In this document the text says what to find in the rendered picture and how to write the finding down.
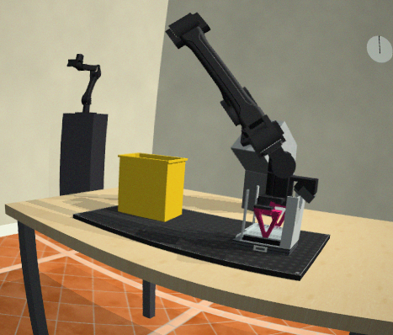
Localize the yellow open-top bin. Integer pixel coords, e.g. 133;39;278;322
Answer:
118;153;188;222

